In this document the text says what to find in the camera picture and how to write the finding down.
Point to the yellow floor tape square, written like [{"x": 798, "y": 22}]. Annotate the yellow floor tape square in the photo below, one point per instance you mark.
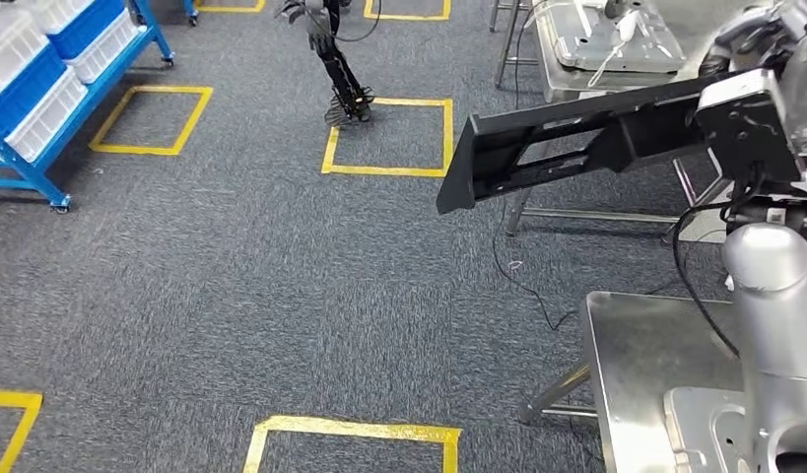
[
  {"x": 24, "y": 424},
  {"x": 230, "y": 9},
  {"x": 194, "y": 121},
  {"x": 447, "y": 137},
  {"x": 406, "y": 17},
  {"x": 357, "y": 429}
]

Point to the stainless steel table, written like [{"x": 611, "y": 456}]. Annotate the stainless steel table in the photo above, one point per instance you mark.
[{"x": 559, "y": 81}]

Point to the white plastic bin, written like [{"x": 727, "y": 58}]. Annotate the white plastic bin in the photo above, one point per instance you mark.
[
  {"x": 50, "y": 117},
  {"x": 11, "y": 52},
  {"x": 57, "y": 12},
  {"x": 106, "y": 42}
]

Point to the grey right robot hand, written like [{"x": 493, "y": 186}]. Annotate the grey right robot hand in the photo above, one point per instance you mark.
[{"x": 804, "y": 78}]

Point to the blue metal shelf rack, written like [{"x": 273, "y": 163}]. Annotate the blue metal shelf rack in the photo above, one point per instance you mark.
[
  {"x": 31, "y": 175},
  {"x": 191, "y": 10}
]

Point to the white cabinet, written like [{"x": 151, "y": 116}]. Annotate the white cabinet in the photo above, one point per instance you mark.
[{"x": 703, "y": 222}]

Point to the stamped grey metal panel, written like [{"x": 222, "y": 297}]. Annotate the stamped grey metal panel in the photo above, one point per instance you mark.
[
  {"x": 703, "y": 431},
  {"x": 638, "y": 55}
]

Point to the stainless steel workbench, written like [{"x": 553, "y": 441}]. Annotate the stainless steel workbench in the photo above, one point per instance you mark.
[{"x": 644, "y": 352}]

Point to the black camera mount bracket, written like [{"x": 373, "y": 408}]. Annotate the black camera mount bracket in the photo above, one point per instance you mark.
[{"x": 749, "y": 140}]

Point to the black plastic plate frame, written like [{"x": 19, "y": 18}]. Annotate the black plastic plate frame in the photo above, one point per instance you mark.
[{"x": 573, "y": 147}]

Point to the blue plastic bin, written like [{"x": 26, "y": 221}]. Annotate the blue plastic bin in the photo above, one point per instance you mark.
[{"x": 24, "y": 91}]

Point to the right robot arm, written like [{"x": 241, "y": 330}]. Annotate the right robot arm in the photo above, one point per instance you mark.
[{"x": 775, "y": 313}]

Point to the white VR headset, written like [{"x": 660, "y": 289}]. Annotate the white VR headset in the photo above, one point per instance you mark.
[{"x": 622, "y": 6}]

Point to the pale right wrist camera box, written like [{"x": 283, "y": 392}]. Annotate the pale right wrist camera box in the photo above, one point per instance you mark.
[{"x": 742, "y": 88}]

